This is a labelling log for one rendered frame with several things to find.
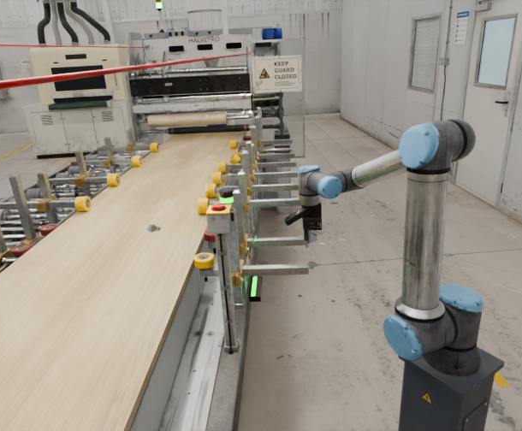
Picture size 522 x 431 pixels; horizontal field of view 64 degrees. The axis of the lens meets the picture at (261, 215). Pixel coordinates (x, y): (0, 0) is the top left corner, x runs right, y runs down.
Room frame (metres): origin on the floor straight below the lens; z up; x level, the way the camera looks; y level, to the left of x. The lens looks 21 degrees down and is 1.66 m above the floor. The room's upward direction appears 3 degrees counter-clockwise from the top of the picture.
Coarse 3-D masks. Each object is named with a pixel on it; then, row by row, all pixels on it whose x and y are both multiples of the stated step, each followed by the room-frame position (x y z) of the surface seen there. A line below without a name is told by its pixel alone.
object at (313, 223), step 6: (318, 204) 1.71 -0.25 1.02; (312, 210) 1.71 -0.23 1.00; (318, 210) 1.71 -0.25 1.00; (306, 216) 1.71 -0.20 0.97; (312, 216) 1.71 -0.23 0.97; (318, 216) 1.71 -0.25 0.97; (306, 222) 1.70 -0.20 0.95; (312, 222) 1.69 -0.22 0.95; (318, 222) 1.71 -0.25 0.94; (312, 228) 1.70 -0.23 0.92; (318, 228) 1.69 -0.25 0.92
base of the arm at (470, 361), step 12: (444, 348) 1.15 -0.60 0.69; (456, 348) 1.13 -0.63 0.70; (468, 348) 1.13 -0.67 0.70; (432, 360) 1.16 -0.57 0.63; (444, 360) 1.14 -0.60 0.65; (456, 360) 1.13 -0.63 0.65; (468, 360) 1.12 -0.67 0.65; (444, 372) 1.13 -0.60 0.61; (456, 372) 1.11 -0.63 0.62; (468, 372) 1.11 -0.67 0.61
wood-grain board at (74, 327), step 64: (128, 192) 2.43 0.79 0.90; (192, 192) 2.36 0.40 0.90; (64, 256) 1.59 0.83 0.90; (128, 256) 1.56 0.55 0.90; (192, 256) 1.53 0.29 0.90; (0, 320) 1.14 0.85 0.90; (64, 320) 1.12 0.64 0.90; (128, 320) 1.10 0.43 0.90; (0, 384) 0.85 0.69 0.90; (64, 384) 0.84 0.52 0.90; (128, 384) 0.83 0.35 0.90
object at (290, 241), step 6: (258, 240) 1.73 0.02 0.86; (264, 240) 1.72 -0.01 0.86; (270, 240) 1.72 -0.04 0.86; (276, 240) 1.72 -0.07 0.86; (282, 240) 1.72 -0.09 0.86; (288, 240) 1.72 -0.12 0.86; (294, 240) 1.71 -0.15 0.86; (300, 240) 1.71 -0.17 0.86; (210, 246) 1.74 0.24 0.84; (252, 246) 1.73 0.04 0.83; (258, 246) 1.72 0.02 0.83
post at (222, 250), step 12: (216, 240) 1.18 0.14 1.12; (228, 252) 1.20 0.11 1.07; (228, 264) 1.18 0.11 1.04; (228, 276) 1.18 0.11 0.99; (228, 288) 1.18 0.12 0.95; (228, 300) 1.18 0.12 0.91; (228, 312) 1.18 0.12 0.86; (228, 324) 1.17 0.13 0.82; (228, 336) 1.18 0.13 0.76; (228, 348) 1.17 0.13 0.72
